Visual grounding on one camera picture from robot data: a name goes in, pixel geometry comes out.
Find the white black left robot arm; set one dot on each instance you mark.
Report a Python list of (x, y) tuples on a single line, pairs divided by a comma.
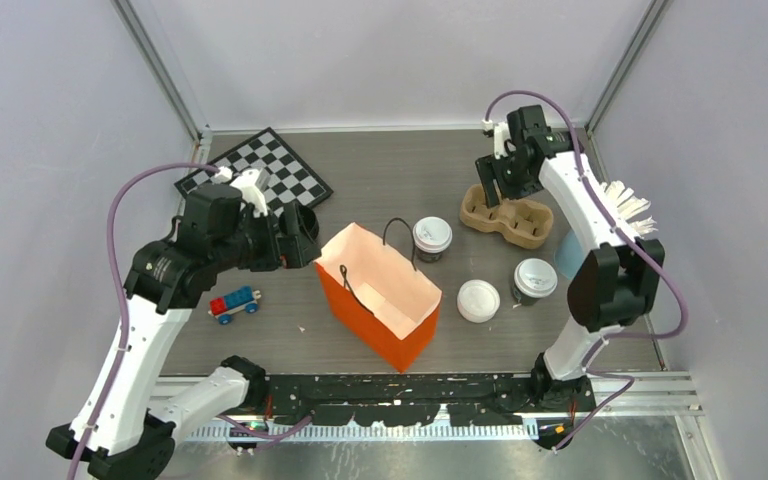
[(117, 433)]

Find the orange paper bag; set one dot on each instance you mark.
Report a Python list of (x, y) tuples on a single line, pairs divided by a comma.
[(379, 294)]

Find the black cup stack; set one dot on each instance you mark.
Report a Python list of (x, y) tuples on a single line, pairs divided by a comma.
[(306, 218)]

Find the white lid stack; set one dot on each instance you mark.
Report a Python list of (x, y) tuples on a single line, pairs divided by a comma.
[(477, 301)]

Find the blue red toy car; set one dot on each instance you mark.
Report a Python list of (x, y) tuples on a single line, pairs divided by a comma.
[(224, 308)]

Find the dark translucent coffee cup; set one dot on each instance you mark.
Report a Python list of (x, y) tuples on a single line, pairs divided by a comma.
[(429, 256)]

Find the black white chessboard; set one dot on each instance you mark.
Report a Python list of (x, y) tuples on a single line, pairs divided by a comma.
[(290, 177)]

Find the cardboard cup carrier tray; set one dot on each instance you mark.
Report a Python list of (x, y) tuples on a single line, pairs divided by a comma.
[(524, 223)]

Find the white plastic cup lid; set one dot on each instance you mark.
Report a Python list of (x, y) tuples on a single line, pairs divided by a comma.
[(432, 234)]

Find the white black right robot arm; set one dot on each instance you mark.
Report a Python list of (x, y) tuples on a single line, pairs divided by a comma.
[(618, 278)]

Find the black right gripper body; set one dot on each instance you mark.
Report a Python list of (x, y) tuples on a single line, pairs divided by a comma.
[(511, 181)]

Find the blue cup holder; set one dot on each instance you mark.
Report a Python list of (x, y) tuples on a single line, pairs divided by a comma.
[(569, 256)]

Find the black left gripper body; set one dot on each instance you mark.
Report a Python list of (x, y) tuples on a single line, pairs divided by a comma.
[(253, 246)]

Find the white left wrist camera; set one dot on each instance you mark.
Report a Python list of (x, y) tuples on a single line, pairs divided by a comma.
[(251, 183)]

